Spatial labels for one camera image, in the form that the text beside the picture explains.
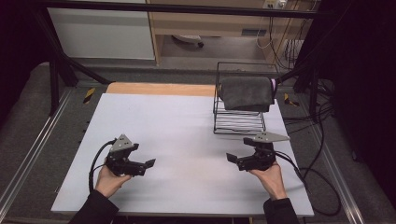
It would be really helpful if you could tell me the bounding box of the person's right hand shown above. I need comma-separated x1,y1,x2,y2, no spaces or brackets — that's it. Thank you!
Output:
247,161,289,202

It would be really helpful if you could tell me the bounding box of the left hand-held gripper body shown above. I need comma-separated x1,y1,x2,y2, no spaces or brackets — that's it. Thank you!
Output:
105,133,148,178

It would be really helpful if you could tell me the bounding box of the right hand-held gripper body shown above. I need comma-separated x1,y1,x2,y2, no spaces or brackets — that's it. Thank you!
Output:
237,131,291,173

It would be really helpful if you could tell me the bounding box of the person's left hand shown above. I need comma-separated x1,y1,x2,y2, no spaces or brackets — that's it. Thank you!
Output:
94,161,133,200

